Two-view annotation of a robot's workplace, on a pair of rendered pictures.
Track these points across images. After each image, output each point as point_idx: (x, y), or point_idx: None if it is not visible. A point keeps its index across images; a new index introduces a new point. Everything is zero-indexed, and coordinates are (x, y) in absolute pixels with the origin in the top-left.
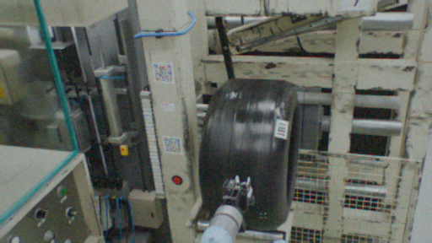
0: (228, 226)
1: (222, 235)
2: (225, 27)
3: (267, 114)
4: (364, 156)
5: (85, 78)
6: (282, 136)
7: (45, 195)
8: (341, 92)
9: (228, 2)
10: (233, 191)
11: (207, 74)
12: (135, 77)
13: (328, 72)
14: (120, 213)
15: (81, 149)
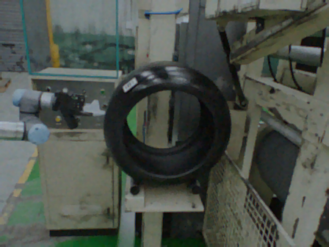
0: (30, 93)
1: (19, 91)
2: (225, 34)
3: (136, 73)
4: (269, 213)
5: None
6: (125, 89)
7: (92, 86)
8: (307, 140)
9: (210, 5)
10: (67, 92)
11: (244, 88)
12: (183, 63)
13: (305, 111)
14: None
15: None
